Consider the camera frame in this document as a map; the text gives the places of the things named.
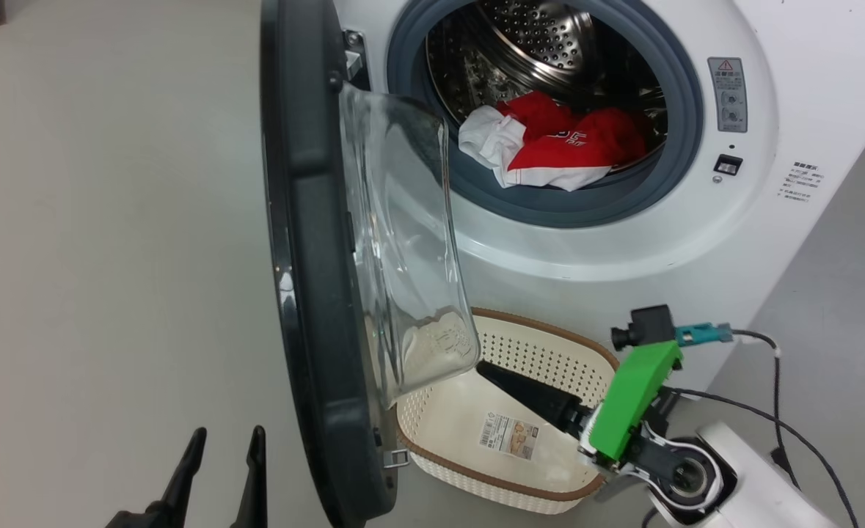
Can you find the perforated steel washer drum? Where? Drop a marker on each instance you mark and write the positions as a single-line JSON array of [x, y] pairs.
[[542, 37]]

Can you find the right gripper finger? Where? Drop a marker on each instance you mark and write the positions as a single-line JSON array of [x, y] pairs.
[[542, 400]]

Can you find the grey rubber door gasket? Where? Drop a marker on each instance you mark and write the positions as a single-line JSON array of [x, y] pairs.
[[549, 210]]

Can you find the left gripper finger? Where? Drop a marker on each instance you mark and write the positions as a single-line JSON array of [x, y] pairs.
[[183, 477], [254, 484]]

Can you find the cream basket with brown rim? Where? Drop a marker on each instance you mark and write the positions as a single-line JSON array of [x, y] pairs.
[[461, 422]]

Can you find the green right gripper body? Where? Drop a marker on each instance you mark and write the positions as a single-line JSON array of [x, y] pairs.
[[634, 400]]

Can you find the small black text sticker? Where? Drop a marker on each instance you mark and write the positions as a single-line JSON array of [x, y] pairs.
[[799, 181]]

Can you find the dark round glass washer door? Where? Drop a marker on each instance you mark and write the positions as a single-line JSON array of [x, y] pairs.
[[315, 220]]

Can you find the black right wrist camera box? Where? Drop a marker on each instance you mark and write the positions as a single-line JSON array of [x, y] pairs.
[[648, 328]]

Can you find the black door lock socket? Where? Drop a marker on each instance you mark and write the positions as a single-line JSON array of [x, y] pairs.
[[727, 165]]

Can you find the printed barcode label sticker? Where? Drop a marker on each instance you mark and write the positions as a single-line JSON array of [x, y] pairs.
[[509, 435]]

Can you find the grey warning label sticker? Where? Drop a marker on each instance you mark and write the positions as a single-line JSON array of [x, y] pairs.
[[728, 94]]

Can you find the white front-load washing machine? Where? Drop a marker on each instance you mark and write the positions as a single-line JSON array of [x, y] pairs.
[[806, 73]]

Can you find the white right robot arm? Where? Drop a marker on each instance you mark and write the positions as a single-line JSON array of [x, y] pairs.
[[755, 484]]

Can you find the red and white garment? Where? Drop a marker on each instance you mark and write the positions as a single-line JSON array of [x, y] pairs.
[[593, 139]]

